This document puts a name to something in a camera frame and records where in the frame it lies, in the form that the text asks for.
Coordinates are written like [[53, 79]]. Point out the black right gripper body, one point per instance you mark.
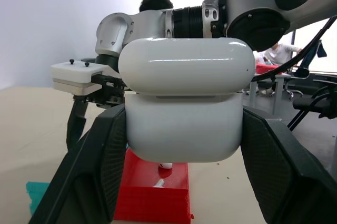
[[108, 96]]

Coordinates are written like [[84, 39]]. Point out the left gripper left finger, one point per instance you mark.
[[87, 171]]

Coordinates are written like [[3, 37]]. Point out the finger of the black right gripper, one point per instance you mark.
[[77, 126]]

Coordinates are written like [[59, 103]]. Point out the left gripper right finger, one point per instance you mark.
[[279, 171]]

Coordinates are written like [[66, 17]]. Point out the white earbud case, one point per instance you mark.
[[184, 81]]

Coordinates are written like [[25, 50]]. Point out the teal plastic bin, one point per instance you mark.
[[35, 195]]

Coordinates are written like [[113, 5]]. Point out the red plastic tray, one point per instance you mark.
[[150, 203]]

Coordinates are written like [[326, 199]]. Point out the white earbud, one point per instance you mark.
[[158, 183], [165, 165]]

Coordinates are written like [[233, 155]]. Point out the grey office desk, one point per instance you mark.
[[277, 92]]

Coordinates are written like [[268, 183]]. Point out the black office chair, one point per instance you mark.
[[316, 100]]

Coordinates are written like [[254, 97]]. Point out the red background box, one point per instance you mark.
[[264, 68]]

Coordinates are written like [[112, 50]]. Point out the person with black hair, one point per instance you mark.
[[155, 2]]

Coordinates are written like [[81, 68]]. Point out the person in white shirt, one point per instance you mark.
[[281, 54]]

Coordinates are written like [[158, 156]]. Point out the blue hanging cloth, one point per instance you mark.
[[321, 49]]

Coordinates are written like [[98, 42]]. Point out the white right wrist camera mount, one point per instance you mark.
[[71, 76]]

